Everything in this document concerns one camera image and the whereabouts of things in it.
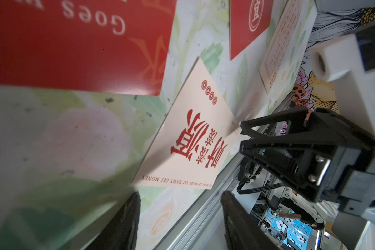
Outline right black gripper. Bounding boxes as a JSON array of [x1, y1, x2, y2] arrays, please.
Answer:
[[240, 107, 375, 216]]

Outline red card with round emblem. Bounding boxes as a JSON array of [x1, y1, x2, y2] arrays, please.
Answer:
[[230, 0, 274, 60]]

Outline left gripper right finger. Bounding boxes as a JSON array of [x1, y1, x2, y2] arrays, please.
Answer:
[[221, 191, 278, 250]]

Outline cream card with red characters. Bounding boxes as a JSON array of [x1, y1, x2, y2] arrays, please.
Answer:
[[132, 59, 241, 189]]

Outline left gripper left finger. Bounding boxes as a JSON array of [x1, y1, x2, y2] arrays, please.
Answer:
[[87, 192, 141, 250]]

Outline cream card with framed text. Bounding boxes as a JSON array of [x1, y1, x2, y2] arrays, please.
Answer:
[[259, 0, 303, 93]]

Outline red landscape greeting card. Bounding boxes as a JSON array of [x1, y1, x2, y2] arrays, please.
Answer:
[[0, 0, 176, 96]]

